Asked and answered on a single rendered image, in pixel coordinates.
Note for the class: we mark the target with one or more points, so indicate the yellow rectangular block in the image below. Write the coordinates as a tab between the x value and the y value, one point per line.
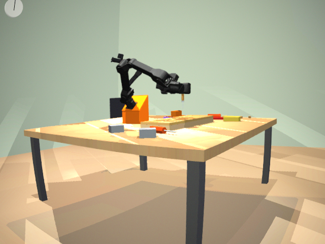
231	118

